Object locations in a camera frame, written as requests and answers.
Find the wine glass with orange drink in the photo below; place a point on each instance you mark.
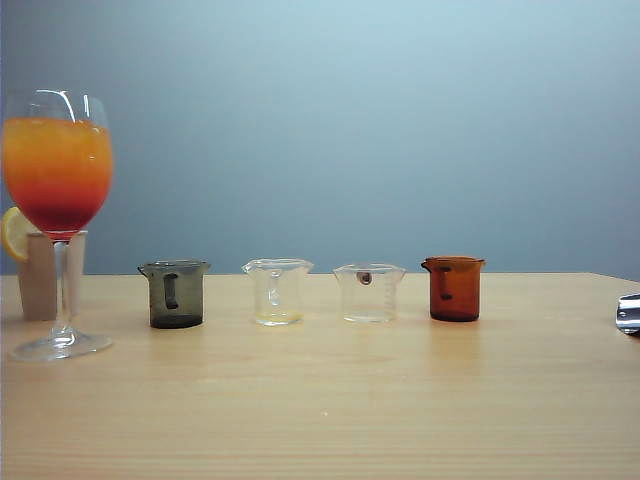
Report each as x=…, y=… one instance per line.
x=57, y=165

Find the yellow lemon slice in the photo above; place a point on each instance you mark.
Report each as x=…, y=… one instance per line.
x=12, y=235

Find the beige paper cup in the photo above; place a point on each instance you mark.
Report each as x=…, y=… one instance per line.
x=39, y=280

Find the clear beaker with yellow residue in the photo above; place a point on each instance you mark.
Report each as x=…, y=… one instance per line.
x=287, y=295

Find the clear graduated glass beaker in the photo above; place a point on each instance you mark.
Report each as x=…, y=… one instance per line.
x=370, y=300

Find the smoky grey glass beaker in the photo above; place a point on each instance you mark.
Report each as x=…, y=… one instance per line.
x=187, y=295

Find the amber glass beaker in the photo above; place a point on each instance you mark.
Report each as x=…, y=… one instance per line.
x=462, y=292

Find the shiny metal object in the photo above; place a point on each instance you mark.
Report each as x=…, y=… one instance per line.
x=630, y=312

